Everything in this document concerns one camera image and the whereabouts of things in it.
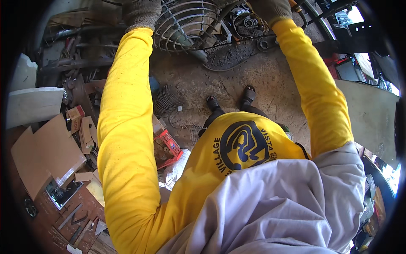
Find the small brown cardboard box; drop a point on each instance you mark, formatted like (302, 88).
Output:
(86, 133)

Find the white slab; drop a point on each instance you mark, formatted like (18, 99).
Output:
(23, 74)
(33, 106)

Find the metal file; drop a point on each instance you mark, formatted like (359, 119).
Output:
(69, 217)

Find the grey flat board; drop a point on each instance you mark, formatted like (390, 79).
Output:
(368, 117)

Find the person's left hand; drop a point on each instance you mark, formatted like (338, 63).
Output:
(141, 14)

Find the person's right hand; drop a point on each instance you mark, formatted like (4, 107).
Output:
(271, 11)

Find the red plastic crate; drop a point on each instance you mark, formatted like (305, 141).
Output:
(168, 149)

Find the heap of metal scrap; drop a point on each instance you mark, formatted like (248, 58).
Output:
(77, 54)

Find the white plastic bag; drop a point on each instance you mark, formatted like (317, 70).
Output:
(176, 171)

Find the shallow metal tray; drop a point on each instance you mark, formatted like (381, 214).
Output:
(63, 193)

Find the person's body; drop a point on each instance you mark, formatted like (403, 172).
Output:
(241, 196)

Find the black round disc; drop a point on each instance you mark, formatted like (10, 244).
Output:
(30, 208)

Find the fan motor with bearing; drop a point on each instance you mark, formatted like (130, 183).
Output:
(249, 23)

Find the red and white small box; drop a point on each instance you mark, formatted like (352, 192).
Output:
(75, 117)

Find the green gauge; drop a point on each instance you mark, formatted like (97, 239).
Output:
(287, 132)

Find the person's legs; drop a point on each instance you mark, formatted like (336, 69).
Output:
(247, 98)

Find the large flat cardboard box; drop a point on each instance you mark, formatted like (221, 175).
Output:
(47, 152)

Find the metal triangle piece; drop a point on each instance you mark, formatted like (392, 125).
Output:
(100, 226)

